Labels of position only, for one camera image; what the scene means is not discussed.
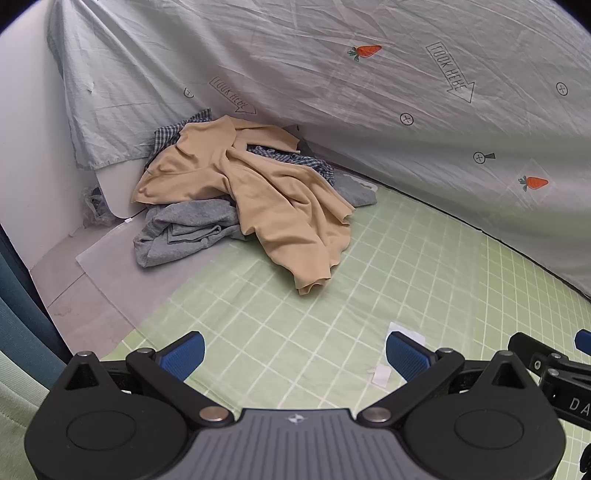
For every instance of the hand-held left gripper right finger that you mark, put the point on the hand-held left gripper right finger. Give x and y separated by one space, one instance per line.
406 357

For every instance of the white board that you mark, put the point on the white board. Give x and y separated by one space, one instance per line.
120 184

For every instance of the blue plaid shirt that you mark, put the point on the blue plaid shirt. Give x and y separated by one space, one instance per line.
171 134

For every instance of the beige long-sleeve top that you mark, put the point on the beige long-sleeve top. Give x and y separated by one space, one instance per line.
258 184

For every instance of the pale green cloth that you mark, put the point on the pale green cloth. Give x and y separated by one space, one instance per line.
16 415

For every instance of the clear plastic sheet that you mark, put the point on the clear plastic sheet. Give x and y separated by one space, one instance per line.
138 281

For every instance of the crumpled clear plastic bag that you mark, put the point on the crumpled clear plastic bag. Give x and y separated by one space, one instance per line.
96 205

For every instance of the teal curtain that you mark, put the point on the teal curtain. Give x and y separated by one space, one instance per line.
23 314

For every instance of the grey sweatshirt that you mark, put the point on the grey sweatshirt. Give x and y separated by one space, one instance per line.
184 226

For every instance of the white paper scrap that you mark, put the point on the white paper scrap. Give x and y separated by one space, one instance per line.
408 333
382 374

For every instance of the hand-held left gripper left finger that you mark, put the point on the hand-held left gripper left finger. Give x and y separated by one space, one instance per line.
183 357

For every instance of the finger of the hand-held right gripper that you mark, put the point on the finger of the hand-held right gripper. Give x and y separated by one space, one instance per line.
538 350
583 340

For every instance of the grey carrot-print sheet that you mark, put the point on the grey carrot-print sheet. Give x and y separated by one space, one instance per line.
323 92

